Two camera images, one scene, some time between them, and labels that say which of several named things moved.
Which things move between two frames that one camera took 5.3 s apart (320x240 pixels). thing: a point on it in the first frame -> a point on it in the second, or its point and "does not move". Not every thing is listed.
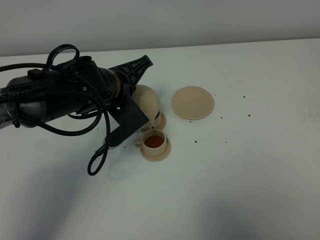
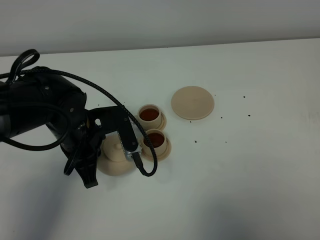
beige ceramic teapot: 148,101 -> 113,161
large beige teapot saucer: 192,103 does not move
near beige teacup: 154,142 does not move
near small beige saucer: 158,158 does not move
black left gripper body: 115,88 -> 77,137
